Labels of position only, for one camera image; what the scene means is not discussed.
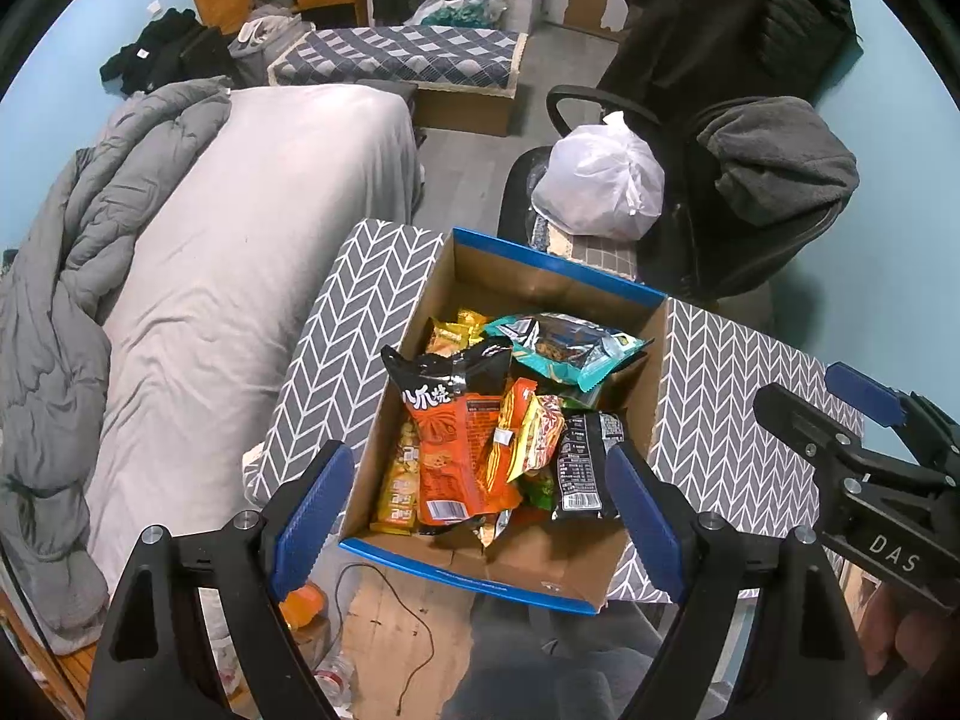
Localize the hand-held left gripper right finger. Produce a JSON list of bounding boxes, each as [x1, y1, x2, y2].
[[604, 441, 875, 720]]

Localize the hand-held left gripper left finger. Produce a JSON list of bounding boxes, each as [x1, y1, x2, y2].
[[86, 439, 357, 720]]

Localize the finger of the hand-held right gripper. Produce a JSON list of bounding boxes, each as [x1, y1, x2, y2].
[[823, 361, 960, 478], [752, 382, 872, 497]]

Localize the long gold snack packet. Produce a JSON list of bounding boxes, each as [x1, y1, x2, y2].
[[426, 307, 492, 361], [373, 420, 425, 535]]

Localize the green snack packet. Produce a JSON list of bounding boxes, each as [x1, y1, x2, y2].
[[521, 469, 571, 515]]

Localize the blue-edged cardboard box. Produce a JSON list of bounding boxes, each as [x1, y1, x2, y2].
[[337, 227, 670, 616]]

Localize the brown orange snack packet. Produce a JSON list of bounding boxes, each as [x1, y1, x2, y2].
[[517, 394, 567, 477]]

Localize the black orange snack packet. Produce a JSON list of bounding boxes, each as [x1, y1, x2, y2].
[[381, 337, 526, 535]]

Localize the red translucent snack packet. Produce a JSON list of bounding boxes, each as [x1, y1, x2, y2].
[[486, 377, 541, 500]]

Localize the teal snack packet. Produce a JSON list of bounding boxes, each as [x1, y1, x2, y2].
[[484, 313, 652, 391]]

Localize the person's right hand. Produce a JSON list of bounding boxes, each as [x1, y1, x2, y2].
[[859, 581, 938, 680]]

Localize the orange drink bottle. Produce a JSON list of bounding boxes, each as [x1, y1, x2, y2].
[[279, 581, 331, 635]]

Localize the grey chevron tablecloth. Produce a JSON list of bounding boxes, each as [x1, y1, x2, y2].
[[244, 219, 867, 608]]

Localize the clear plastic bottle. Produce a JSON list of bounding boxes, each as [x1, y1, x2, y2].
[[311, 656, 357, 706]]

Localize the person's grey trousers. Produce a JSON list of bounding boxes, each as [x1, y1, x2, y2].
[[442, 592, 661, 720]]

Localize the dark grey fleece blanket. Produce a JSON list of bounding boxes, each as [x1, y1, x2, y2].
[[694, 96, 860, 226]]

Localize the grey checked seat cushion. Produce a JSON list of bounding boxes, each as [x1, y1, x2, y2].
[[529, 214, 642, 282]]

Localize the bed with grey sheet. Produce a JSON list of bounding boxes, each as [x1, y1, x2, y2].
[[86, 82, 425, 616]]

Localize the white plastic bag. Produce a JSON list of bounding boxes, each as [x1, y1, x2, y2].
[[531, 111, 667, 242]]

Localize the grey quilt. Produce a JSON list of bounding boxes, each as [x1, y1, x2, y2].
[[0, 75, 233, 635]]

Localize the black office chair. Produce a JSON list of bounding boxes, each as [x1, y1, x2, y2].
[[499, 84, 860, 301]]

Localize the black hanging jacket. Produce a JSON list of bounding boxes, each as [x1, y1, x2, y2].
[[600, 0, 860, 158]]

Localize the brown cardboard base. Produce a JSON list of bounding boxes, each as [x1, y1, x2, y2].
[[412, 82, 518, 137]]

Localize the blue diamond patterned cushion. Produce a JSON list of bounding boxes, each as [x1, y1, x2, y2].
[[268, 24, 528, 97]]

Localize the grey clothing pile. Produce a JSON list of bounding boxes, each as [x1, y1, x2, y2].
[[227, 15, 312, 87]]

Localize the pile of black clothes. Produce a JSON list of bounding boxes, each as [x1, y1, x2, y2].
[[100, 7, 233, 95]]

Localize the pile of plastic bags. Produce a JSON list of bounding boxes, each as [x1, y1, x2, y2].
[[405, 0, 507, 27]]

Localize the black cable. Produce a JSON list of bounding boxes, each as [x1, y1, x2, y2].
[[334, 561, 440, 717]]

